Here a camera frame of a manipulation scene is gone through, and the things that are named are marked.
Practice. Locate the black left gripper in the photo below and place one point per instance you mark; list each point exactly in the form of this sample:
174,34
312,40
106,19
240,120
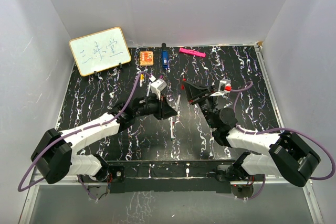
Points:
164,110

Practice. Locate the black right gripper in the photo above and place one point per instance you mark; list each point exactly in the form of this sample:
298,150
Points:
195,93

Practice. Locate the white pen with red tip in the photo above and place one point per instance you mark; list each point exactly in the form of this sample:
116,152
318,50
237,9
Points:
176,108

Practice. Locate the white pen with yellow tip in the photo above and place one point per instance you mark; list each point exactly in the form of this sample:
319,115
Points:
141,79

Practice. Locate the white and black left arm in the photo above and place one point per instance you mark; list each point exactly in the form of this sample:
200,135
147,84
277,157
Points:
57,154

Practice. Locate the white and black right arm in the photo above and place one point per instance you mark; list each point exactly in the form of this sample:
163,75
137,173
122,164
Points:
282,153

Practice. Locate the white pen with green tip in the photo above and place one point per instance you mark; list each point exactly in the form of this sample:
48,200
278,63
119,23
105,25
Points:
171,128

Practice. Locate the small orange notebook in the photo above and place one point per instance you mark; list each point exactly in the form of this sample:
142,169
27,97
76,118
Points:
146,58

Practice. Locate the pink plastic tool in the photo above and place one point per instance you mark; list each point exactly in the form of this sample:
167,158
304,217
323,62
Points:
192,52

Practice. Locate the blue stapler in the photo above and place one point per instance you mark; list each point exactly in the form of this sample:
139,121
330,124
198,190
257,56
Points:
164,56

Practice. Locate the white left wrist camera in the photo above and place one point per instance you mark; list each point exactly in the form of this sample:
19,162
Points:
157,87

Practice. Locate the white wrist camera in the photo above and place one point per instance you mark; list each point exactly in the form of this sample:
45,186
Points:
223,87
157,87

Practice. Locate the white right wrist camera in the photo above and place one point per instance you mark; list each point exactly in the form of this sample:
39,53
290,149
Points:
223,87

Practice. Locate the small whiteboard with yellow frame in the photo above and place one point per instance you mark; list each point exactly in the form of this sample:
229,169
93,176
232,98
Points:
100,51

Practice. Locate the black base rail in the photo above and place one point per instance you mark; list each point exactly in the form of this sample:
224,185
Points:
167,176

